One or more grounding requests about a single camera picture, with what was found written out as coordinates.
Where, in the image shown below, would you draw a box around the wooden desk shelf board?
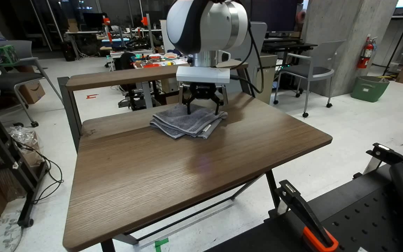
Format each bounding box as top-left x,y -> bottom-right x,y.
66,59 -> 249,92

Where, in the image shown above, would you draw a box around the green plastic bin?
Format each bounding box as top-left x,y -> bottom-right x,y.
349,74 -> 392,104

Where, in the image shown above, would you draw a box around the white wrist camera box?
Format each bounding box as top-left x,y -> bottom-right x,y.
175,64 -> 232,85

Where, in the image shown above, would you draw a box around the black bag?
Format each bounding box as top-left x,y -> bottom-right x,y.
114,52 -> 139,71

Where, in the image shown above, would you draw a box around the grey chair on wheels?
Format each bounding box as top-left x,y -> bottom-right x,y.
272,41 -> 346,119

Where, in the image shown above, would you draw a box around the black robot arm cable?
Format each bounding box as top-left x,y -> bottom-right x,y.
244,20 -> 266,95

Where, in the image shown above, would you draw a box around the black clamp orange handle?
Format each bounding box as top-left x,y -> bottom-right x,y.
273,179 -> 342,252

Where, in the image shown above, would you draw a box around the white board panel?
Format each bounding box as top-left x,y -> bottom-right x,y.
158,18 -> 171,53

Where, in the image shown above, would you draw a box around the cluttered background workbench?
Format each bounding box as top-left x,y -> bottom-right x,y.
109,48 -> 196,71

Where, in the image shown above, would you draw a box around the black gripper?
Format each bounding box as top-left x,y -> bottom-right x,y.
181,83 -> 225,116

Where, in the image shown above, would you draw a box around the clear plastic bag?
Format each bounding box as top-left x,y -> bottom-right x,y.
7,125 -> 41,151

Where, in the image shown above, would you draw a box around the black background desk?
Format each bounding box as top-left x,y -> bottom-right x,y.
262,36 -> 318,56

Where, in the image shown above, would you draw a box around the green floor tape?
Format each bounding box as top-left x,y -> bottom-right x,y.
153,237 -> 171,252

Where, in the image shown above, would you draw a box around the black tripod pole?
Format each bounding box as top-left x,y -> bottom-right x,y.
382,0 -> 403,77

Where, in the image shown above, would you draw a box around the grey armchair metal legs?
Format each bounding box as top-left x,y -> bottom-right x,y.
0,39 -> 65,129

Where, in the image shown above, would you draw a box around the black metal clamp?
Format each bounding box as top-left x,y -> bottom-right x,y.
365,141 -> 403,167

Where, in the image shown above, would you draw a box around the grey towel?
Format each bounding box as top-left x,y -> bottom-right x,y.
150,104 -> 230,140

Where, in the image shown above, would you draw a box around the red fire extinguisher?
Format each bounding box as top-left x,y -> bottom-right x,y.
356,34 -> 378,71

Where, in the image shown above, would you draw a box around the black perforated platform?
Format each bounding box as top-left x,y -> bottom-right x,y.
206,148 -> 403,252

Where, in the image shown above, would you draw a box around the beige cabinet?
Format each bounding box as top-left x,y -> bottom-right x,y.
255,53 -> 279,105

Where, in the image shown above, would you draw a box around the small cardboard box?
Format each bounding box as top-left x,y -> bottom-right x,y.
18,80 -> 48,105

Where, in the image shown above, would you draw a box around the wooden desk with shelf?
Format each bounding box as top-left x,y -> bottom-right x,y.
58,64 -> 287,252

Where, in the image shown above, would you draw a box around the black floor cable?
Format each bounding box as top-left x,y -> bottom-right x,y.
21,144 -> 66,204

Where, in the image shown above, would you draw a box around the black metal rack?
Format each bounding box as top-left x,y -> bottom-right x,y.
0,90 -> 52,230

